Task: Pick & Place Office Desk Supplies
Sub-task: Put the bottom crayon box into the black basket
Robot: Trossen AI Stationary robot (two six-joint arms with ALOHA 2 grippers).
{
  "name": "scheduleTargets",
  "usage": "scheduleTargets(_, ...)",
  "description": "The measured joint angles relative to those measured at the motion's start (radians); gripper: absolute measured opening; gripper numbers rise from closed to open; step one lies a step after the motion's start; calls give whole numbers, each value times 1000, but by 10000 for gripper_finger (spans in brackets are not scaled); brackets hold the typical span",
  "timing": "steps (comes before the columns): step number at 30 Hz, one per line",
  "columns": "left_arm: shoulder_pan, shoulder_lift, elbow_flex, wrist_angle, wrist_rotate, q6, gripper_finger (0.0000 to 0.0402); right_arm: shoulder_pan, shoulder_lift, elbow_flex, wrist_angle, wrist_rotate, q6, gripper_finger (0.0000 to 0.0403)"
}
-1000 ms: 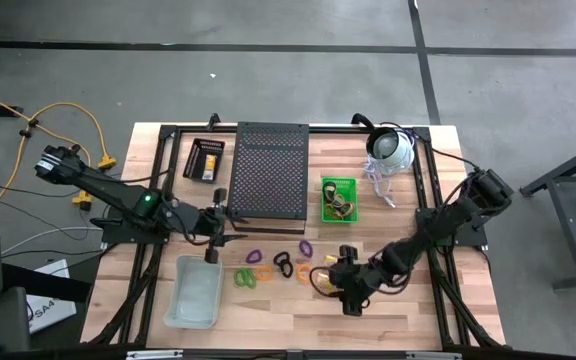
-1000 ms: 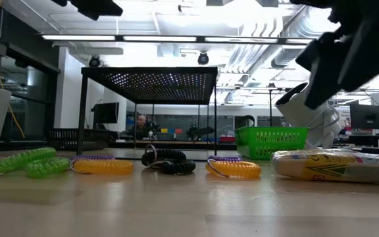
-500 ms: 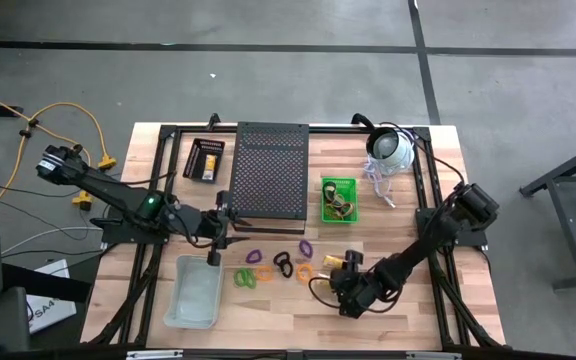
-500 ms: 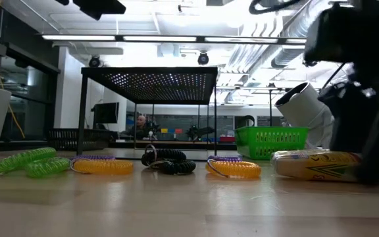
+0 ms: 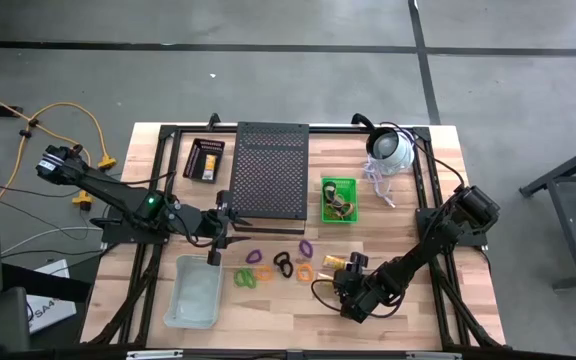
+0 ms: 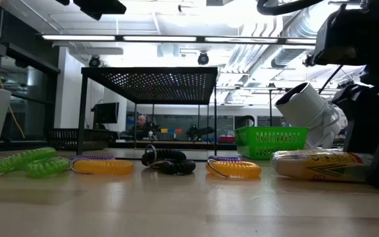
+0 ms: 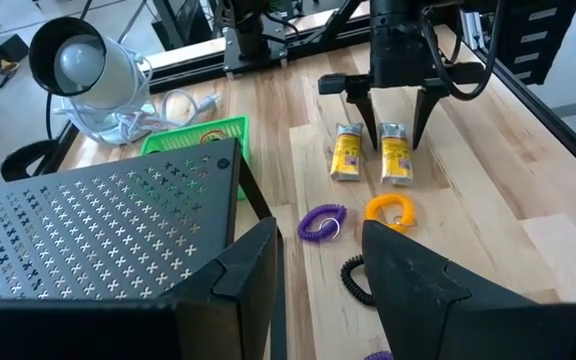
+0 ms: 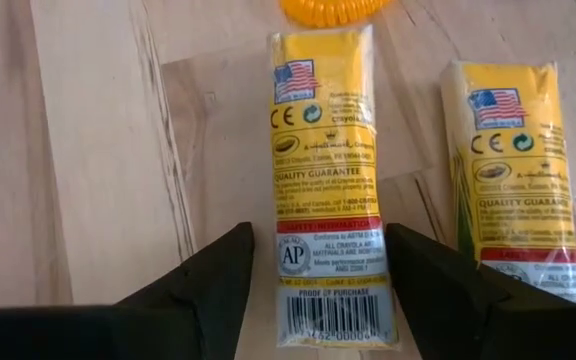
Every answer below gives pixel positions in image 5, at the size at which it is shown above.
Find tan looped cords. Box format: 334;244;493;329
325;196;356;221

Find yellow extension cord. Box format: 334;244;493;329
0;83;118;210

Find black slotted basket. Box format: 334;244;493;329
182;138;226;184

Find black perforated metal monitor stand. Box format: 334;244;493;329
228;121;311;235

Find yellow crayon pack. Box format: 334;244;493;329
316;253;348;282

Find white lamp cable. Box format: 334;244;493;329
362;154;397;209

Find black metal rig frame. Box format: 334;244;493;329
81;122;508;351

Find white cardboard box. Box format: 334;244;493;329
24;258;78;335

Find white desk lamp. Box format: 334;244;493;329
365;127;416;176

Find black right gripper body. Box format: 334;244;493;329
335;253;370;324

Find black strap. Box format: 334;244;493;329
0;262;93;305

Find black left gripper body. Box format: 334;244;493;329
198;189;233;266

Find black camera cable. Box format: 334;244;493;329
310;278;352;315

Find white plastic bin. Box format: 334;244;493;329
162;253;224;330

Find green plastic basket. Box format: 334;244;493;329
320;176;359;224

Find small yellow white pack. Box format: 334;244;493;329
203;153;219;182

